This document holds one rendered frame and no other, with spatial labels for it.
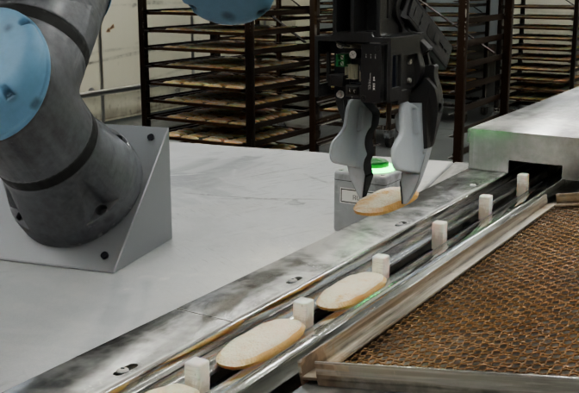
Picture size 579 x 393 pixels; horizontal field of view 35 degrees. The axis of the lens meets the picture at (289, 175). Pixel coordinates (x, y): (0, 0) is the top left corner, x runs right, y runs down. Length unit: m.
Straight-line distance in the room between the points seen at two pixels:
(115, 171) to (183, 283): 0.15
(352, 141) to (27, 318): 0.34
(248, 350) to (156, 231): 0.40
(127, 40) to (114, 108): 0.53
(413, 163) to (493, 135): 0.48
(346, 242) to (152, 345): 0.30
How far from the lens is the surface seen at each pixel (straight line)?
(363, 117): 0.82
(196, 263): 1.00
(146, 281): 0.95
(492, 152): 1.28
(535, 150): 1.26
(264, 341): 0.68
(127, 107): 7.16
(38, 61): 0.88
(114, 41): 7.02
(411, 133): 0.80
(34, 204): 0.98
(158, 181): 1.05
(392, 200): 0.81
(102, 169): 0.97
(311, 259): 0.87
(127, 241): 0.99
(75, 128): 0.93
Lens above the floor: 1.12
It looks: 12 degrees down
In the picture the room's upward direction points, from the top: straight up
